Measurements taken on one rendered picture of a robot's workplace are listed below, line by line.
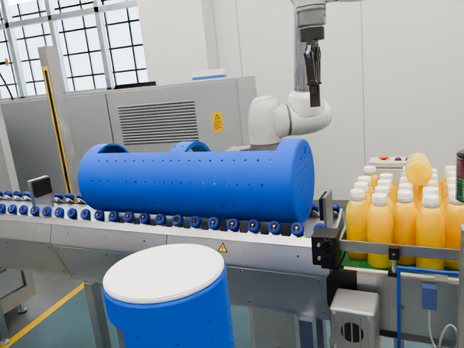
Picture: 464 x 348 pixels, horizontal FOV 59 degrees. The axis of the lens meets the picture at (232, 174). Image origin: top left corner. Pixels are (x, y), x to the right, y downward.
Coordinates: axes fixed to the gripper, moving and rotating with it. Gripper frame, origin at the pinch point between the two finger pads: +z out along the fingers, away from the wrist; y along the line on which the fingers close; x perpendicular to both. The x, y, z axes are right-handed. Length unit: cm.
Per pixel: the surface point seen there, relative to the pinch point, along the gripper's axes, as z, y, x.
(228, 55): -30, 256, 148
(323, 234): 36.7, -23.5, -6.2
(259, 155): 16.8, -10.2, 16.1
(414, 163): 20.3, -6.8, -28.9
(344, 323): 55, -37, -14
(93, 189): 29, -15, 84
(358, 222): 35.1, -17.1, -14.8
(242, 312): 137, 78, 72
